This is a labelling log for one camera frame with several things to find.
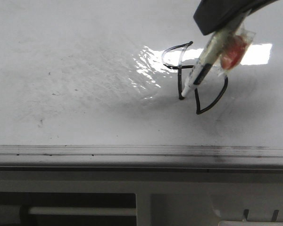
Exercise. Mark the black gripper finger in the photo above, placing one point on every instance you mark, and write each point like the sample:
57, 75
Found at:
212, 15

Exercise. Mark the white whiteboard with aluminium frame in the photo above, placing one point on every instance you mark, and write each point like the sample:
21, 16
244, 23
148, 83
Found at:
83, 84

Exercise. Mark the white whiteboard marker pen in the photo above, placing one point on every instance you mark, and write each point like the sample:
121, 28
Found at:
211, 52

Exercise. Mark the white frame panel below board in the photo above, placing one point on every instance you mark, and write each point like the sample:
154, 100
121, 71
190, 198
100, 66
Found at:
161, 198

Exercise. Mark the white horizontal bar below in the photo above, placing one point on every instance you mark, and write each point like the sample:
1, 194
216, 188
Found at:
79, 211

